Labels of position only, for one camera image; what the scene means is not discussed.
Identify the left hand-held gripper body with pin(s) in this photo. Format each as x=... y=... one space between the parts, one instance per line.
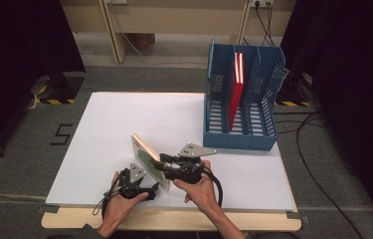
x=136 y=173

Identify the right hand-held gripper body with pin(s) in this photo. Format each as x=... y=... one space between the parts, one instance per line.
x=194 y=151

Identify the blue cartoon cover book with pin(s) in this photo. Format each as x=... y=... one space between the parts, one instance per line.
x=147 y=162

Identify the blue plastic file rack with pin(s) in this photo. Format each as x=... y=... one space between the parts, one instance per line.
x=240 y=141

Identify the red book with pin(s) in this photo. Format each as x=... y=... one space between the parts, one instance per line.
x=234 y=99

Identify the person's left hand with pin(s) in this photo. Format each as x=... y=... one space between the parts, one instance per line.
x=121 y=207

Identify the person's right hand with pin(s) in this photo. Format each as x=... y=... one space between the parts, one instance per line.
x=204 y=194

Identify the black tape mark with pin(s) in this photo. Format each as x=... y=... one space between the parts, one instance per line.
x=58 y=143

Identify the yellow black hazard tape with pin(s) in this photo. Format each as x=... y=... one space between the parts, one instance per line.
x=290 y=103
x=54 y=101

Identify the black stand base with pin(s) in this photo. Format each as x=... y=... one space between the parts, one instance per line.
x=64 y=86

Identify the cardboard box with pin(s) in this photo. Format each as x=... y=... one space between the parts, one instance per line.
x=144 y=40

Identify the black curtain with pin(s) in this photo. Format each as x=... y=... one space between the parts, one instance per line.
x=356 y=66
x=8 y=66

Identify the white wall socket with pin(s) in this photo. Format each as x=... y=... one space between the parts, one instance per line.
x=116 y=1
x=262 y=2

